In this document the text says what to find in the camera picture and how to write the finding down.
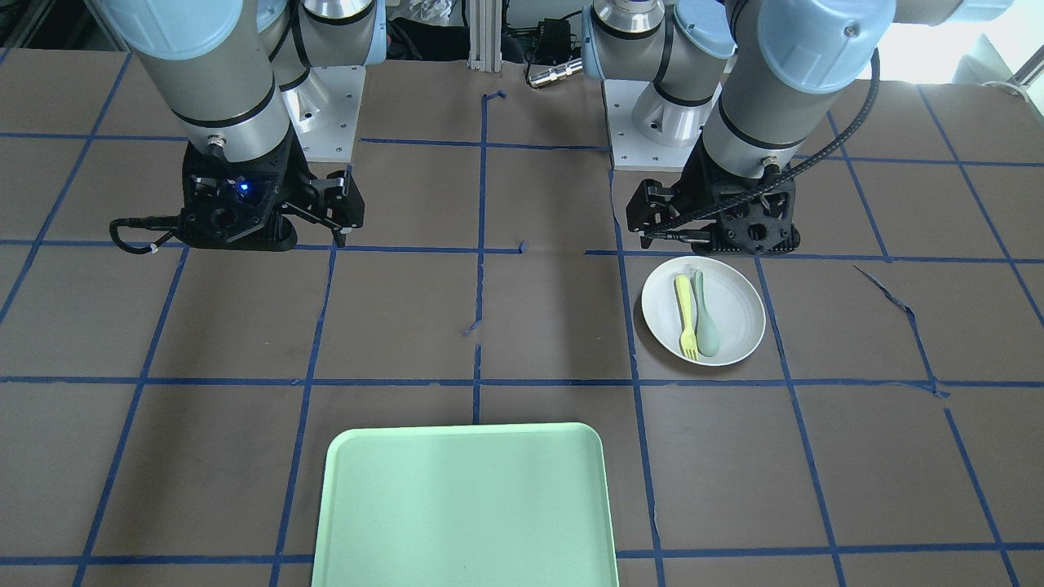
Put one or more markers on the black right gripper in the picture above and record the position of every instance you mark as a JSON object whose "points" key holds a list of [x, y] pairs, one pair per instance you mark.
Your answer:
{"points": [[303, 181]]}

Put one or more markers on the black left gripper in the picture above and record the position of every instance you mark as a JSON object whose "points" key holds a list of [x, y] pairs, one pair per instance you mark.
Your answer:
{"points": [[692, 191]]}

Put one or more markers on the white round plate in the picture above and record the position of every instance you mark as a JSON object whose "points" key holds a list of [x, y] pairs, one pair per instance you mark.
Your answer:
{"points": [[734, 303]]}

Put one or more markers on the yellow plastic fork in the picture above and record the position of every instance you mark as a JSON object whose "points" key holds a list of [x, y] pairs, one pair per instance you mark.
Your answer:
{"points": [[685, 298]]}

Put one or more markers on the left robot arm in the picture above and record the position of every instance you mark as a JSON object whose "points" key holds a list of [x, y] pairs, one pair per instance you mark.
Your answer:
{"points": [[782, 85]]}

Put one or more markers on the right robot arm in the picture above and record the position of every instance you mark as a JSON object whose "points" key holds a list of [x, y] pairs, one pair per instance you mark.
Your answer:
{"points": [[243, 78]]}

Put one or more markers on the pale green plastic spoon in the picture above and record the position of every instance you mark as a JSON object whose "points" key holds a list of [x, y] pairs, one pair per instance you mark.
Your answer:
{"points": [[708, 336]]}

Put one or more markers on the silver metal cylinder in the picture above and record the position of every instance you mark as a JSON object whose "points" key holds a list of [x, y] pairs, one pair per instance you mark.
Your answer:
{"points": [[553, 74]]}

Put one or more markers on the black power adapter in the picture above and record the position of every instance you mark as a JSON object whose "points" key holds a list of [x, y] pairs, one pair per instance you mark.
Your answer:
{"points": [[553, 35]]}

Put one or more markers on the light green tray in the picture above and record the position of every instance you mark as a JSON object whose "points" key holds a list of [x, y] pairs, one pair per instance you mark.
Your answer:
{"points": [[466, 505]]}

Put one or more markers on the aluminium frame post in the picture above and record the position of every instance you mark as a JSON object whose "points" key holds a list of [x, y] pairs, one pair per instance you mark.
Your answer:
{"points": [[484, 24]]}

